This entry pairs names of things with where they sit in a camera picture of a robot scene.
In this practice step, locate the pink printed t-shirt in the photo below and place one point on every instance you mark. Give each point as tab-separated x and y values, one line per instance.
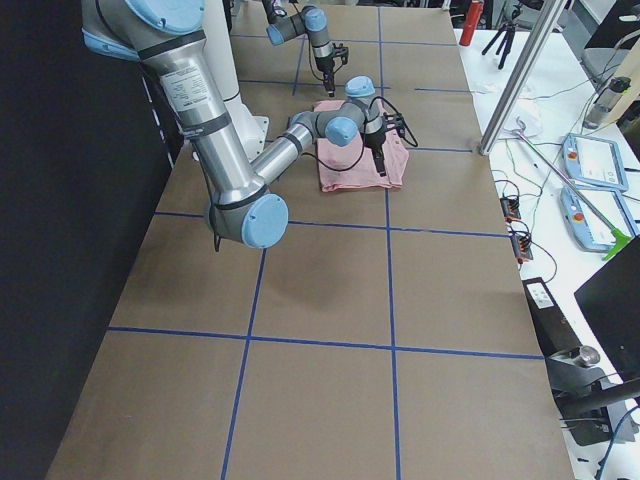
355	169

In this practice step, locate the blue teach pendant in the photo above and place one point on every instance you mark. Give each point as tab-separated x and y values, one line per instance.
589	232
594	161

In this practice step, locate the aluminium frame post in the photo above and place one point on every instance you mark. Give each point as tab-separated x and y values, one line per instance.
535	43

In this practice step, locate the upper orange black connector block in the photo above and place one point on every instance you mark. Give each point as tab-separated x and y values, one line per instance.
510	208

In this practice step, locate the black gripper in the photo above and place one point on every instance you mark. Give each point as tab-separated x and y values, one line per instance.
375	139
325	68

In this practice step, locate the black clamp with knob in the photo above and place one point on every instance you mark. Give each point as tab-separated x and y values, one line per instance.
591	405

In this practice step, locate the black box with label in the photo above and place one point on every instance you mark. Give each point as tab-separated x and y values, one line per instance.
553	331

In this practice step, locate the black small tripod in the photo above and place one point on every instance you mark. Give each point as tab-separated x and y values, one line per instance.
506	35

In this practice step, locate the red cylinder bottle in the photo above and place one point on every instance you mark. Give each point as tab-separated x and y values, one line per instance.
472	19

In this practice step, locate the upper blue teach pendant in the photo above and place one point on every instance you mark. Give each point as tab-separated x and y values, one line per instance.
594	161

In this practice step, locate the metal reacher grabber tool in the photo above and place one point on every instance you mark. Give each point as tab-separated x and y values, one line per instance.
620	239

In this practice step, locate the lower orange black connector block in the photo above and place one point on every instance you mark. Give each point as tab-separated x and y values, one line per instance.
521	245

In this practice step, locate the black monitor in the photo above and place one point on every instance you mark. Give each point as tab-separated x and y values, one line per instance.
609	302

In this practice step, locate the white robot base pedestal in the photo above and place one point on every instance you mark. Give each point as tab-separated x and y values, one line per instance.
219	61

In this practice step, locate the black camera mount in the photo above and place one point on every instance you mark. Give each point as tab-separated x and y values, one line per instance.
340	53
395	122

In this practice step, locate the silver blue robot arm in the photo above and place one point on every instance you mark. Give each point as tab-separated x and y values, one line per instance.
185	46
312	22

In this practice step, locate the lower blue teach pendant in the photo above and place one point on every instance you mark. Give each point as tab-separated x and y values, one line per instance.
589	232

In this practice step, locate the clear water bottle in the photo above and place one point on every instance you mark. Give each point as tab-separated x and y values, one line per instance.
606	101

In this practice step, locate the orange black connector block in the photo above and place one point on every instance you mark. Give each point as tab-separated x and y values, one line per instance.
510	208
521	245

